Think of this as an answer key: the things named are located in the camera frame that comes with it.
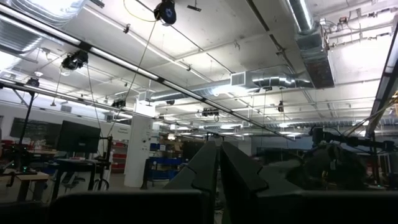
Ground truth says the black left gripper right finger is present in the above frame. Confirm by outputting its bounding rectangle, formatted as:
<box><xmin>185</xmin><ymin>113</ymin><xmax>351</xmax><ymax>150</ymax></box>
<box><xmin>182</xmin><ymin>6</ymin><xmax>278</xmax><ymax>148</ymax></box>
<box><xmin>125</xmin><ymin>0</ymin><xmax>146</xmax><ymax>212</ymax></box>
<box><xmin>220</xmin><ymin>141</ymin><xmax>398</xmax><ymax>224</ymax></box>

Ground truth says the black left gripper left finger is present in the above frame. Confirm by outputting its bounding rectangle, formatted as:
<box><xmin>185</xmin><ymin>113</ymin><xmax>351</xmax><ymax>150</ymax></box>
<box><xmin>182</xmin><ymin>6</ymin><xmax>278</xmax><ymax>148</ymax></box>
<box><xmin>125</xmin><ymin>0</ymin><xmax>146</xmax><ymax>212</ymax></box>
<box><xmin>49</xmin><ymin>139</ymin><xmax>218</xmax><ymax>224</ymax></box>

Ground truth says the blue storage bins shelf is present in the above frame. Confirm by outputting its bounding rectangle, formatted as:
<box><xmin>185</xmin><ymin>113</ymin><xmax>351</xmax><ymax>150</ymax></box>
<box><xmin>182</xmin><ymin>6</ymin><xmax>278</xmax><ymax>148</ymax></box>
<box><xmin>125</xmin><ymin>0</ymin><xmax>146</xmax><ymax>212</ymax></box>
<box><xmin>148</xmin><ymin>142</ymin><xmax>185</xmax><ymax>182</ymax></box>

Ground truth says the white building pillar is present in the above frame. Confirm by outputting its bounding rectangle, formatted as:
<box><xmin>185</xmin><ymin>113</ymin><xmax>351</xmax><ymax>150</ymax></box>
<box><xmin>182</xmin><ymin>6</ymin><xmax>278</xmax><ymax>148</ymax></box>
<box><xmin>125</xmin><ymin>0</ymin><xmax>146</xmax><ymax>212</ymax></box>
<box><xmin>123</xmin><ymin>114</ymin><xmax>154</xmax><ymax>189</ymax></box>

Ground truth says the red storage bins shelf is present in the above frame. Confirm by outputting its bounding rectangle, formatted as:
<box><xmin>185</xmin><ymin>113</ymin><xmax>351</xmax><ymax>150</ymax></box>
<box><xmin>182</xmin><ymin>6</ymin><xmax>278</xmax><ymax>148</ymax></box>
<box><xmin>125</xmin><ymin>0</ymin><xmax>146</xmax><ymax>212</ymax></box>
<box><xmin>111</xmin><ymin>141</ymin><xmax>128</xmax><ymax>174</ymax></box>

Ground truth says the black desk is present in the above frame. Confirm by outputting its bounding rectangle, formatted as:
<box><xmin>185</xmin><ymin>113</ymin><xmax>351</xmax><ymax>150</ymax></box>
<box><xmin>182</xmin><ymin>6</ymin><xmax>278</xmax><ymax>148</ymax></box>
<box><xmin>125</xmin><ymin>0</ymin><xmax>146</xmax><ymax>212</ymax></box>
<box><xmin>50</xmin><ymin>157</ymin><xmax>112</xmax><ymax>200</ymax></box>

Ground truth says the black computer monitor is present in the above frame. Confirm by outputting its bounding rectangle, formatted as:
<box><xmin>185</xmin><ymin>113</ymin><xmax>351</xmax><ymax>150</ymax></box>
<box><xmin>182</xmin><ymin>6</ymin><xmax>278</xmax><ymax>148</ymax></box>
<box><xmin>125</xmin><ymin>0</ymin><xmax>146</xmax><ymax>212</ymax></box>
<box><xmin>55</xmin><ymin>120</ymin><xmax>102</xmax><ymax>154</ymax></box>

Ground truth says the wooden side table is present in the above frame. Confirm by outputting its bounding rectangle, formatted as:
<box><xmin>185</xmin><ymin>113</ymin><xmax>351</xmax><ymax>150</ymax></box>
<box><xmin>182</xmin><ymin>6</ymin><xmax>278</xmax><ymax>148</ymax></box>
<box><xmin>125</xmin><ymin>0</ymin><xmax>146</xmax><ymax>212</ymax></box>
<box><xmin>0</xmin><ymin>172</ymin><xmax>50</xmax><ymax>203</ymax></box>

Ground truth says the black stand pole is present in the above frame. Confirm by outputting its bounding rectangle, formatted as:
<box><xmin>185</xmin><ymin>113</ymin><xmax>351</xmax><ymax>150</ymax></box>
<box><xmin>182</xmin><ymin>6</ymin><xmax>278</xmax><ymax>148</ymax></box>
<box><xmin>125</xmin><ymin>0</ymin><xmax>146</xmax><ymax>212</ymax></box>
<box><xmin>17</xmin><ymin>91</ymin><xmax>36</xmax><ymax>147</ymax></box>

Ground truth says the silver round air duct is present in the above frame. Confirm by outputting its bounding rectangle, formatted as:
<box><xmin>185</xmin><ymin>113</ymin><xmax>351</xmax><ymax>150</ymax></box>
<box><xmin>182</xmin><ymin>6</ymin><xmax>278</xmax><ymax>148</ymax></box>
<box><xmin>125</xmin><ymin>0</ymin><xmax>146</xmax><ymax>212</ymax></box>
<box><xmin>148</xmin><ymin>70</ymin><xmax>315</xmax><ymax>102</ymax></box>

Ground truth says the large rectangular air duct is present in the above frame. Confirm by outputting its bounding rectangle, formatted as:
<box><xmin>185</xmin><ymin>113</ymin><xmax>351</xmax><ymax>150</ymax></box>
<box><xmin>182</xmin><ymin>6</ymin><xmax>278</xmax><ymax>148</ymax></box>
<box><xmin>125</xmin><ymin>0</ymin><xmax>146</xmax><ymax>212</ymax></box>
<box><xmin>285</xmin><ymin>0</ymin><xmax>336</xmax><ymax>90</ymax></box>

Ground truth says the black ceiling cable reel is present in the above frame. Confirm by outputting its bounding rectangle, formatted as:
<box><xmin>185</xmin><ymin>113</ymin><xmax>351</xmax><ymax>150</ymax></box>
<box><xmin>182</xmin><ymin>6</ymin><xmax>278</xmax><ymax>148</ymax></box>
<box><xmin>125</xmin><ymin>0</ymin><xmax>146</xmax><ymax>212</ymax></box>
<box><xmin>153</xmin><ymin>0</ymin><xmax>177</xmax><ymax>26</ymax></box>
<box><xmin>60</xmin><ymin>49</ymin><xmax>89</xmax><ymax>71</ymax></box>

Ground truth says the overhead frame light bar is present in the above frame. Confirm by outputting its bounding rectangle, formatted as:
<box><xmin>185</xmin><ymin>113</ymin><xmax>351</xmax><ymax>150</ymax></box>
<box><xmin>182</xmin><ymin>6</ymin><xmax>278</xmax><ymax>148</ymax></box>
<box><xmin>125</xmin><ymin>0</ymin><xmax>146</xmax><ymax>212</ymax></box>
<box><xmin>364</xmin><ymin>18</ymin><xmax>398</xmax><ymax>138</ymax></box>

